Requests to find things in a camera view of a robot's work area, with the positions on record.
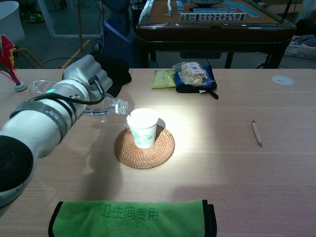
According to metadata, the white round tub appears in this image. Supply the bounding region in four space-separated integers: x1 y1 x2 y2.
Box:
0 1 26 46

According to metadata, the white plastic basket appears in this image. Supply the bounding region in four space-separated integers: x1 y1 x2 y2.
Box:
283 36 316 59

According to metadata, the short wooden pencil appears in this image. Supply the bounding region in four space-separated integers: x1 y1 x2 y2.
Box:
251 120 263 147

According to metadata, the green microfiber towel black trim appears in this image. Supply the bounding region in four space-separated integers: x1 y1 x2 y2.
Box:
48 199 218 237

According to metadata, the row of face-up mahjong tiles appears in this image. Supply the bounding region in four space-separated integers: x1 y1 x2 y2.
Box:
180 12 246 22

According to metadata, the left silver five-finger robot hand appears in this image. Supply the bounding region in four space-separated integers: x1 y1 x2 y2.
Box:
61 54 114 92

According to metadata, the white round grommet cover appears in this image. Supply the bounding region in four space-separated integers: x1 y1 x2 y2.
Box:
272 75 295 86

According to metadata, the yellow-green snack packet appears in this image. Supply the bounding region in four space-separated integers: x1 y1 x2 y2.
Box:
151 69 176 89

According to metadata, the long blue mahjong tile row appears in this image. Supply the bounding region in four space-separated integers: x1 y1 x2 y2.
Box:
223 0 261 18

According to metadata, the brown wooden post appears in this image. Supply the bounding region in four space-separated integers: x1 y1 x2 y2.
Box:
76 0 83 52

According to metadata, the light wooden chair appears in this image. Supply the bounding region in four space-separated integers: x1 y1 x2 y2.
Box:
14 47 45 69

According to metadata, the dark wooden mahjong table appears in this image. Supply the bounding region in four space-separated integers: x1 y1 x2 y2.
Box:
135 0 297 69

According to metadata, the red green feather shuttlecock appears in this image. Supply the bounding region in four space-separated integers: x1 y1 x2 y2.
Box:
0 34 27 92

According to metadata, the white paper cup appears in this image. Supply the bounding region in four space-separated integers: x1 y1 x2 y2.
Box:
126 108 159 150

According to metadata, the blue fabric pouch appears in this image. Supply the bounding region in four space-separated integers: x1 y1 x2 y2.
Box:
174 64 219 100

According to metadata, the clear bag of snacks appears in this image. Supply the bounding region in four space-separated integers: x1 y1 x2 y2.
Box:
172 61 215 86

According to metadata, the black baseball cap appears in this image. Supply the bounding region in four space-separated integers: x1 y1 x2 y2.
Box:
95 53 132 98

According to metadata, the transparent plastic water bottle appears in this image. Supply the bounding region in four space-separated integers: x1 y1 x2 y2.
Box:
31 79 129 117

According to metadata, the round woven rattan coaster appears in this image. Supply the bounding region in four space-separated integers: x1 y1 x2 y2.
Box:
114 125 175 170

